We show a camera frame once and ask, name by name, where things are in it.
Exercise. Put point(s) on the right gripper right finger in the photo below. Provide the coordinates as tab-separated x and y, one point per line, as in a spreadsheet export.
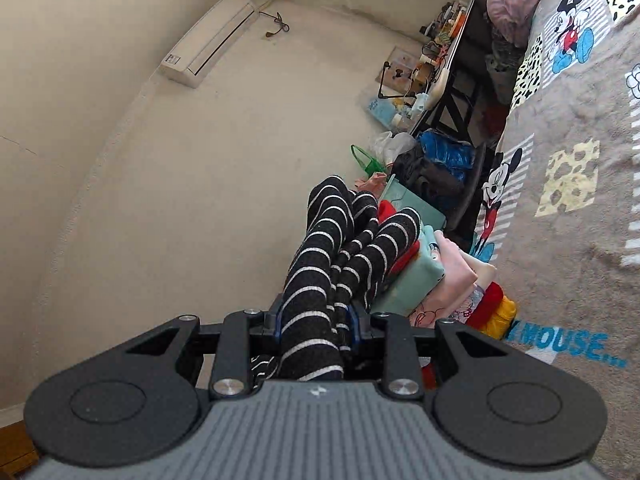
493	402

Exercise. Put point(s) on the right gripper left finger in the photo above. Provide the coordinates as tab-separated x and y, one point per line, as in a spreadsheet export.
142	398

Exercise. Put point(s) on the black white striped garment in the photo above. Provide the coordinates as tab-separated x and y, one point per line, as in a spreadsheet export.
345	256

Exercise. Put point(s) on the colourful folded clothes pile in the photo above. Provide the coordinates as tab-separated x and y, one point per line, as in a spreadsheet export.
435	279

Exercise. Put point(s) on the cluttered dark side table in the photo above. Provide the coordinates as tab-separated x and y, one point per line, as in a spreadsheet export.
439	87

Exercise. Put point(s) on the white wall air conditioner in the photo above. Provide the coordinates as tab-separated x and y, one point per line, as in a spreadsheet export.
195	54

